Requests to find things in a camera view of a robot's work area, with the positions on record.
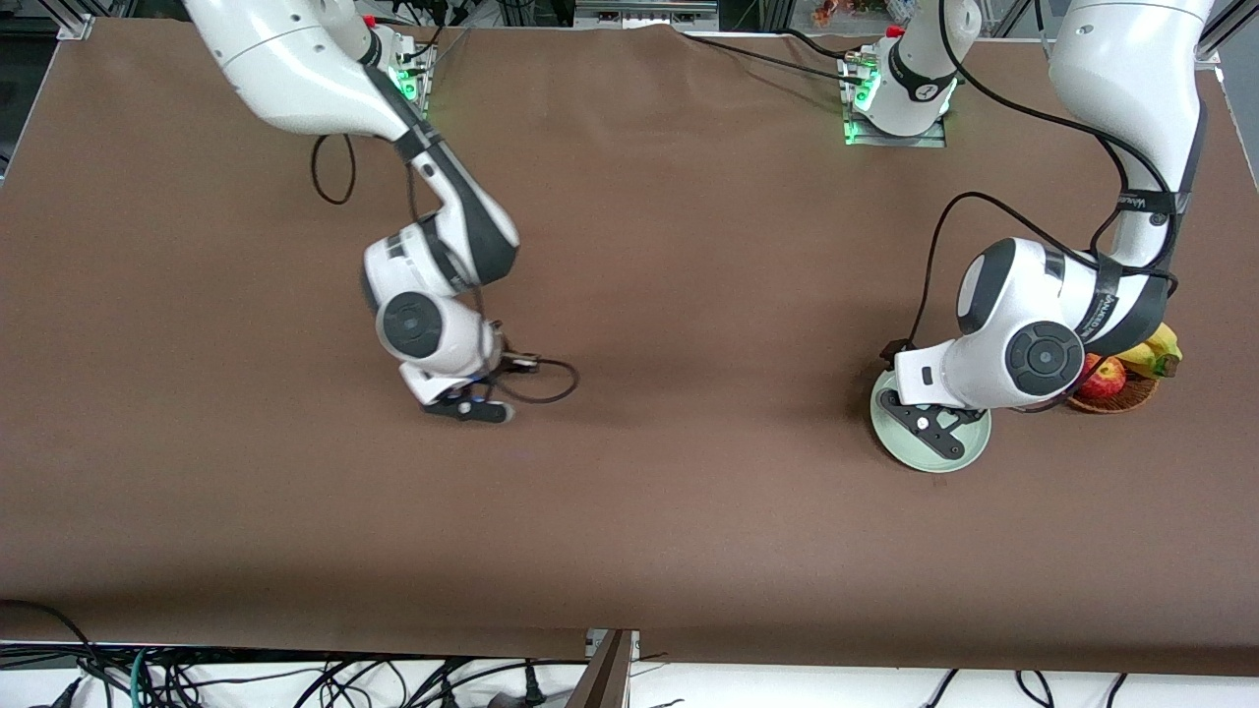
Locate pale green round plate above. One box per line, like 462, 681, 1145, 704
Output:
869, 369, 992, 474

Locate red apple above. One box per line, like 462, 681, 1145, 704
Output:
1082, 354, 1128, 399

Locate brown woven wicker basket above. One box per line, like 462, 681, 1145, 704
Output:
1067, 374, 1160, 415

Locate brown table cover sheet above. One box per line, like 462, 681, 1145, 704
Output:
0, 18, 1259, 679

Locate yellow banana bunch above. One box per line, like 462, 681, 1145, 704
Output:
1116, 323, 1183, 381

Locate small colourful toy items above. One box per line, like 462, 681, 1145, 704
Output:
812, 0, 886, 27

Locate grey electronics box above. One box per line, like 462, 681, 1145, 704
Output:
573, 0, 721, 30

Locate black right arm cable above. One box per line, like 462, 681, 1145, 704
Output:
311, 25, 581, 406

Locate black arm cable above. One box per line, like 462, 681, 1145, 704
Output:
311, 25, 581, 406
885, 0, 1181, 360

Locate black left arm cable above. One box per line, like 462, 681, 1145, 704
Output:
885, 0, 1181, 360

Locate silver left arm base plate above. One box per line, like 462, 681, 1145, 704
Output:
841, 49, 948, 148

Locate tangled black floor cables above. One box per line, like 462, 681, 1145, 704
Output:
79, 644, 552, 708

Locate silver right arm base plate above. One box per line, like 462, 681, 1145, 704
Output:
393, 39, 436, 124

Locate thin black table cable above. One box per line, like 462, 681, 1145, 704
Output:
679, 32, 867, 85
782, 28, 857, 60

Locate black looping floor cable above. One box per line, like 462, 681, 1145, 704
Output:
0, 599, 104, 679

